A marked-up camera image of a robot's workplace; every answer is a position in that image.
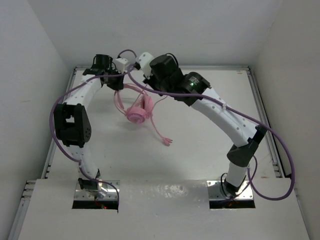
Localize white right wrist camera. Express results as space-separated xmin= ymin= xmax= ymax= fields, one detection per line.
xmin=135 ymin=52 xmax=155 ymax=78

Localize metal base plate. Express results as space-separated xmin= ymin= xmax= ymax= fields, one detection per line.
xmin=74 ymin=183 xmax=118 ymax=201
xmin=206 ymin=180 xmax=254 ymax=201

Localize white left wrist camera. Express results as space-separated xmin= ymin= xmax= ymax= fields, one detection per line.
xmin=113 ymin=57 xmax=129 ymax=74

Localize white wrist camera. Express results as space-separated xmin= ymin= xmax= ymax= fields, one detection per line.
xmin=135 ymin=52 xmax=155 ymax=78
xmin=113 ymin=57 xmax=129 ymax=74

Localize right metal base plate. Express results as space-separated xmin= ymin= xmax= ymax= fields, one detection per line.
xmin=206 ymin=180 xmax=254 ymax=201

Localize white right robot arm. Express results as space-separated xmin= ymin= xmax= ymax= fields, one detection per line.
xmin=137 ymin=52 xmax=267 ymax=198

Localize aluminium table frame rail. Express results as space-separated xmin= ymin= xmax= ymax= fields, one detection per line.
xmin=19 ymin=61 xmax=304 ymax=240

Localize pink headphones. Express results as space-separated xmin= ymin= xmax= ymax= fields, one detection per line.
xmin=113 ymin=83 xmax=154 ymax=124

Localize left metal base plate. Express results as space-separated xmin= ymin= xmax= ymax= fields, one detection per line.
xmin=74 ymin=183 xmax=118 ymax=201

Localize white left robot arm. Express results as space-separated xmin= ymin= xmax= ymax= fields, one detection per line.
xmin=51 ymin=54 xmax=129 ymax=200

